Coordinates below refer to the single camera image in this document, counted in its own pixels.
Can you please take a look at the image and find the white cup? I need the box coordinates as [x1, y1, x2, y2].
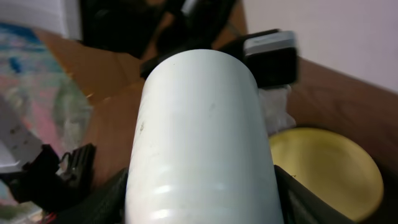
[125, 50, 284, 223]

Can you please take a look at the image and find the white tissue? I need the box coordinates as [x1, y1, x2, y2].
[258, 85, 296, 135]

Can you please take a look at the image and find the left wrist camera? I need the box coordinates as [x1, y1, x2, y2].
[243, 30, 299, 88]

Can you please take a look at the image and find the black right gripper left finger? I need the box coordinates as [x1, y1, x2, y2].
[50, 168, 128, 224]

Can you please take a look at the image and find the yellow plate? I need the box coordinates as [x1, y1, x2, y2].
[269, 128, 384, 222]

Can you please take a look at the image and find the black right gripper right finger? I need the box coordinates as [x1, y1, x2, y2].
[274, 165, 354, 224]

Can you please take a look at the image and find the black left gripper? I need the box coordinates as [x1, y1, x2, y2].
[80, 0, 236, 78]

